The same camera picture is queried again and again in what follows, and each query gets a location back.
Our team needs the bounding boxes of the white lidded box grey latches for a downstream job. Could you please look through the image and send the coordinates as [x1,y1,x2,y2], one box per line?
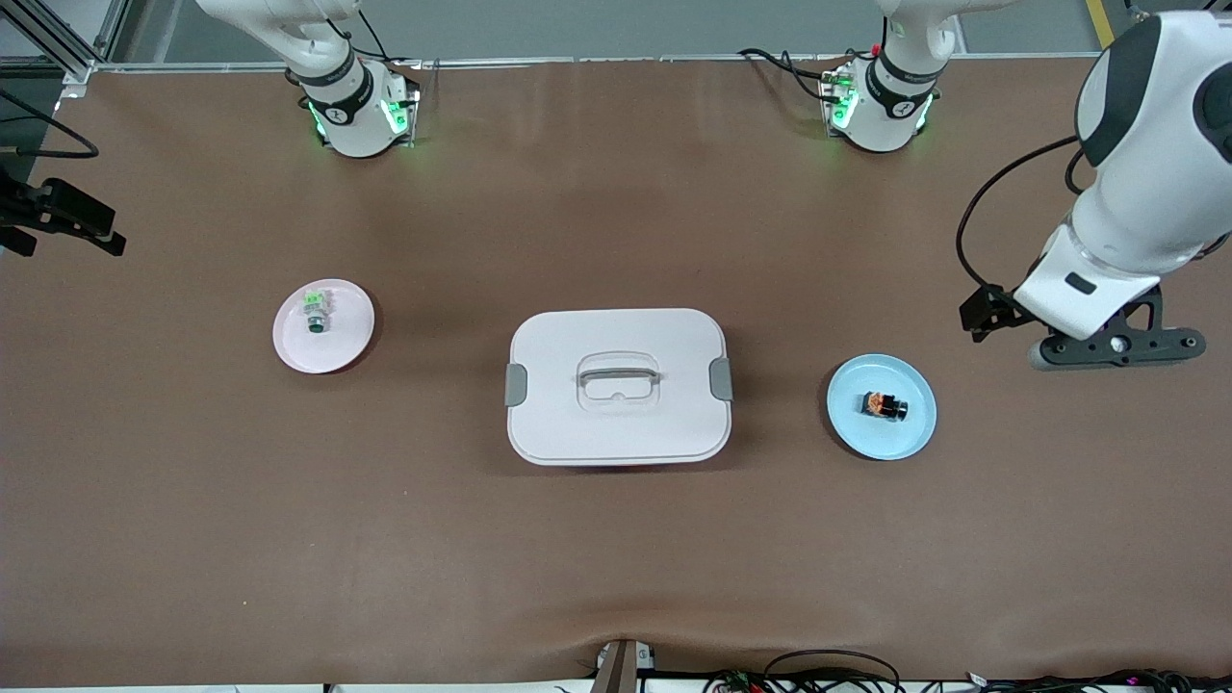
[504,308,734,468]

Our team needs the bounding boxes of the light blue round plate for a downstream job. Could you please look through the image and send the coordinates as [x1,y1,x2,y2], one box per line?
[826,353,938,462]

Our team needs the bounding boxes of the pink round plate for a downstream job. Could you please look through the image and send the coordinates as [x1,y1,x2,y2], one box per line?
[272,278,376,375]

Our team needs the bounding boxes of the brown table mat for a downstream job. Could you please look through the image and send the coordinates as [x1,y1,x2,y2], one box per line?
[0,56,1232,686]

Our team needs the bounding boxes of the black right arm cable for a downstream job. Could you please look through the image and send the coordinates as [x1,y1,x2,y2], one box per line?
[0,89,100,161]

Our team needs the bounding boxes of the aluminium frame post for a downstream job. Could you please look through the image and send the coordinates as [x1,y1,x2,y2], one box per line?
[0,0,131,83]

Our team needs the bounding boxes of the black cable at arm base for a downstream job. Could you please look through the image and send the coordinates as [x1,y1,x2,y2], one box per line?
[738,48,840,102]

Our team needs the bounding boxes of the black looped cable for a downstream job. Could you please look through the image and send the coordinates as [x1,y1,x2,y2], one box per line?
[763,650,903,693]

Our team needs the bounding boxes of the black cable bundle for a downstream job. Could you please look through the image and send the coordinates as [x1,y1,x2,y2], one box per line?
[962,669,1232,693]

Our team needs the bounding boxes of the camera stand bracket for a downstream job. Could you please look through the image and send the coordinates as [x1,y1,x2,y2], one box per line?
[592,638,657,693]

